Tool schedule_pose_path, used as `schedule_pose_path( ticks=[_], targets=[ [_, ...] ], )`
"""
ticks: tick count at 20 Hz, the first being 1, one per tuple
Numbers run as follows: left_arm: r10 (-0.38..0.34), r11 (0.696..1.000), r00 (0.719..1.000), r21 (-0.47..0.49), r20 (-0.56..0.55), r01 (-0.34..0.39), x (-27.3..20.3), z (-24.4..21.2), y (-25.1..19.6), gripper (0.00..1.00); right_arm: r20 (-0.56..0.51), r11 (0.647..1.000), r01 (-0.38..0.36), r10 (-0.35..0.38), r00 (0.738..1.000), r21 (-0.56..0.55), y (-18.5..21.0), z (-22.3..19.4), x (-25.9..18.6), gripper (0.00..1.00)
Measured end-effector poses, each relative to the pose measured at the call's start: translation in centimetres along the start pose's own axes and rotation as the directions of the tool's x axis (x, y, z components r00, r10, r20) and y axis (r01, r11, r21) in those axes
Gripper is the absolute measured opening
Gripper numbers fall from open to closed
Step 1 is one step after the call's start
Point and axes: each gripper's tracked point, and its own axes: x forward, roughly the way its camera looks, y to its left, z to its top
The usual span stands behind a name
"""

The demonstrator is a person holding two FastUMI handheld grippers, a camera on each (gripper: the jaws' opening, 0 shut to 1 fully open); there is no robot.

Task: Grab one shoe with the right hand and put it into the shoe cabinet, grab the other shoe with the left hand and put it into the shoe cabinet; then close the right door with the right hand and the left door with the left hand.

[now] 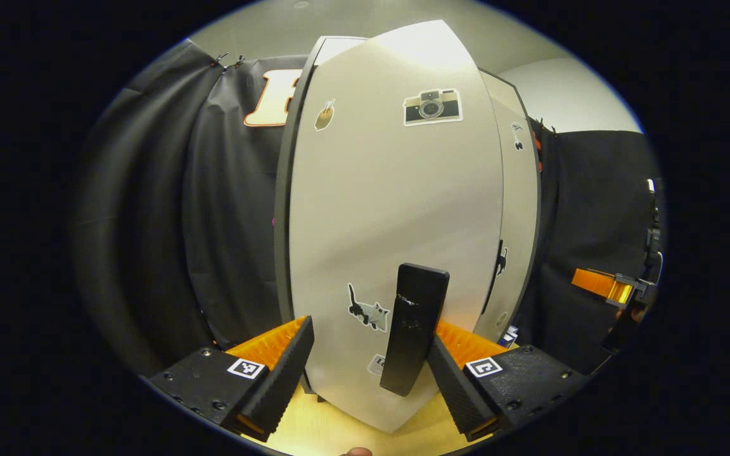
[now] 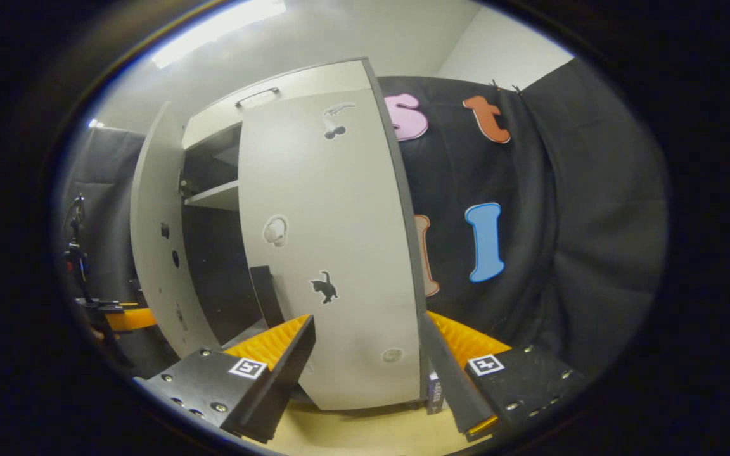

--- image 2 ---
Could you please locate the white shoe cabinet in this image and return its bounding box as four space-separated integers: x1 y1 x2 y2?
178 57 429 406

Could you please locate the small dark box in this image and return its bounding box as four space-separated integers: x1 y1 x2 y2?
427 370 447 415

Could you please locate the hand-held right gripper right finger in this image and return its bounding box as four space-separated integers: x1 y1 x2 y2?
419 310 587 442

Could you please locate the black backdrop cloth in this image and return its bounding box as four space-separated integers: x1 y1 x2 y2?
378 57 670 377
61 125 147 305

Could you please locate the white cabinet drawer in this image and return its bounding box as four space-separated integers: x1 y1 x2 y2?
181 59 375 151

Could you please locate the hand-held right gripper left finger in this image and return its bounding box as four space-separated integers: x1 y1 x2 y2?
134 315 317 444

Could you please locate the metal drawer handle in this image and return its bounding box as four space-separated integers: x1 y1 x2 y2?
234 87 281 108

